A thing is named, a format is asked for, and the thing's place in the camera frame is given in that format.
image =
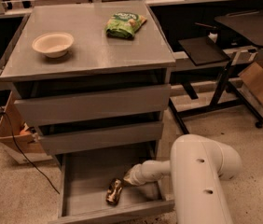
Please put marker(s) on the green chip bag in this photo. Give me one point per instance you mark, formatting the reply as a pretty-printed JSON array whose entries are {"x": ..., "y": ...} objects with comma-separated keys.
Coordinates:
[{"x": 124, "y": 25}]

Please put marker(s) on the open grey bottom drawer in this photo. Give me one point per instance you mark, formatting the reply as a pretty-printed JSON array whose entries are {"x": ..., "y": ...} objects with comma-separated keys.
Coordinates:
[{"x": 86, "y": 177}]

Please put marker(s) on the cardboard box left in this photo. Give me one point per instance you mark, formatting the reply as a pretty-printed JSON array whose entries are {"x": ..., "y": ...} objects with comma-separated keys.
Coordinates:
[{"x": 18, "y": 140}]

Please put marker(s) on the black rolling laptop stand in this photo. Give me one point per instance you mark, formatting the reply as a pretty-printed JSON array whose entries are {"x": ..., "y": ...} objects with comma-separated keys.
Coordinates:
[{"x": 211, "y": 64}]

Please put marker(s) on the orange soda can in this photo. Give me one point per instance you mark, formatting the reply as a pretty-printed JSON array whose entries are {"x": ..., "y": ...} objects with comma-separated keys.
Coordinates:
[{"x": 114, "y": 191}]

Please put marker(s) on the grey middle drawer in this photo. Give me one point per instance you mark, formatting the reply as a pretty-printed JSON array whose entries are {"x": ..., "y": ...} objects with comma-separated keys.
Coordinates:
[{"x": 101, "y": 138}]

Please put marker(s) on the white paper bowl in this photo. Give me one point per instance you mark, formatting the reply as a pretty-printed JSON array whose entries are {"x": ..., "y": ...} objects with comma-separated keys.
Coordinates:
[{"x": 53, "y": 45}]

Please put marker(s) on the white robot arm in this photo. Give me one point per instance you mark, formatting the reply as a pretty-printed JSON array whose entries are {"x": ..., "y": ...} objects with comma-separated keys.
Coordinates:
[{"x": 196, "y": 166}]

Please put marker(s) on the grey drawer cabinet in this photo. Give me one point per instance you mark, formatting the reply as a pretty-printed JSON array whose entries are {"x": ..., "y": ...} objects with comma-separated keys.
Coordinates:
[{"x": 94, "y": 63}]

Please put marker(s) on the grey top drawer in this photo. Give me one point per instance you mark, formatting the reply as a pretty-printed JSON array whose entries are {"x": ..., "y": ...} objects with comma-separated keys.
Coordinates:
[{"x": 93, "y": 105}]

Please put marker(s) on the black tray panel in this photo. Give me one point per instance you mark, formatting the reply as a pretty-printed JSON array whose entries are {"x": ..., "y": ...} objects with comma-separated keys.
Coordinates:
[{"x": 248, "y": 24}]

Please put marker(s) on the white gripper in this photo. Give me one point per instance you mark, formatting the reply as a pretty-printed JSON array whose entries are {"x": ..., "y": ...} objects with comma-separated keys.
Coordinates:
[{"x": 136, "y": 175}]

